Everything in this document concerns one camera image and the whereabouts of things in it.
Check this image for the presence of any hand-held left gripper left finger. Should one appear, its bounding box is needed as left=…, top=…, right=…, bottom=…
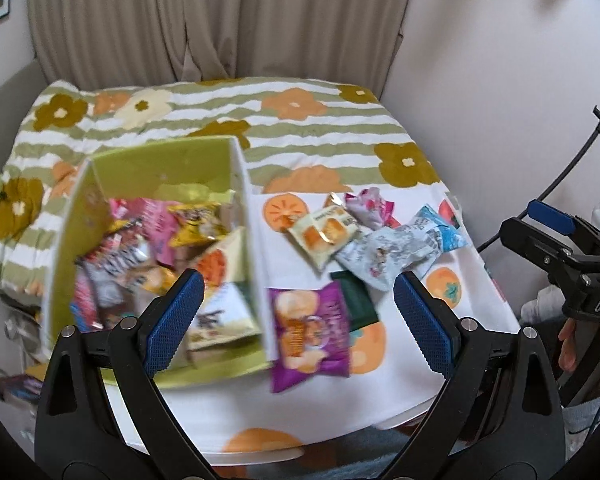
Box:
left=32, top=268, right=216, bottom=480

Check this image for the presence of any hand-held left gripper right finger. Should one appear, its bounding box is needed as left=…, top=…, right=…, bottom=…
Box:
left=385, top=270, right=568, bottom=480

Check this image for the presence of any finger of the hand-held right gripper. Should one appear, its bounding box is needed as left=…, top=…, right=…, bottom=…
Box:
left=526, top=199, right=600, bottom=248
left=499, top=217, right=583, bottom=281

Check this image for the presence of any white yellow snack packet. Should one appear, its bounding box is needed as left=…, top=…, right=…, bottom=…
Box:
left=185, top=282, right=262, bottom=352

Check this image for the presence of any cream packet with orange print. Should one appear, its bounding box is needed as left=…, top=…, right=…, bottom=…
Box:
left=187, top=227, right=247, bottom=287

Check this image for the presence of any dark brown chips packet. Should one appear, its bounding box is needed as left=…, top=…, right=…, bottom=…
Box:
left=75, top=220, right=153, bottom=287

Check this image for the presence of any pink and blue cookie packet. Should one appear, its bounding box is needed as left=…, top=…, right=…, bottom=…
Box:
left=70, top=270, right=106, bottom=332

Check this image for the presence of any pink chips packet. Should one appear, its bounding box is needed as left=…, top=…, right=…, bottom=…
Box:
left=107, top=197, right=178, bottom=267

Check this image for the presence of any purple snack packet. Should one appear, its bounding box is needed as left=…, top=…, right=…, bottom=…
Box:
left=267, top=281, right=352, bottom=394

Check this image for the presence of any green cardboard box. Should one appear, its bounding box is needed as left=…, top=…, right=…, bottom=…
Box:
left=40, top=135, right=277, bottom=387

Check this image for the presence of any person's right hand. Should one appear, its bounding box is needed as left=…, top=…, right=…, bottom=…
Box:
left=556, top=317, right=585, bottom=375

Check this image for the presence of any dark green snack packet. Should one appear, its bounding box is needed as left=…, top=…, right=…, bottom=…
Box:
left=330, top=271, right=381, bottom=334

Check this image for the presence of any white orange-print tablecloth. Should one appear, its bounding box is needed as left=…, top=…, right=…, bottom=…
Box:
left=105, top=187, right=524, bottom=467

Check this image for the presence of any grey white cartoon snack packet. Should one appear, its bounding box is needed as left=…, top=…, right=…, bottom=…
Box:
left=336, top=225, right=438, bottom=292

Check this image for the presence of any light blue snack packet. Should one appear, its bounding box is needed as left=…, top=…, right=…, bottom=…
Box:
left=410, top=204, right=468, bottom=253

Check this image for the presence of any pink and white snack packet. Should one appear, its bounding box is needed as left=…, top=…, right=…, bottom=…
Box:
left=344, top=187, right=402, bottom=231

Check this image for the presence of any cream bread snack packet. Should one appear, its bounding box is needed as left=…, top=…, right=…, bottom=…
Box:
left=286, top=204, right=361, bottom=271

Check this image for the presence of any dark printed box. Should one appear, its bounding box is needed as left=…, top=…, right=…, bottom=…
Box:
left=0, top=364, right=44, bottom=402

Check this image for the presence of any striped floral blanket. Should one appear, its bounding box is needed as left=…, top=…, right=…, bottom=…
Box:
left=0, top=76, right=452, bottom=307

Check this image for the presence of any grey padded headboard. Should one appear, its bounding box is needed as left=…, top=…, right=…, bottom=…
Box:
left=0, top=57, right=52, bottom=128

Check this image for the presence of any beige curtain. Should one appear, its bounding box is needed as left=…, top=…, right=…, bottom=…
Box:
left=26, top=0, right=417, bottom=92

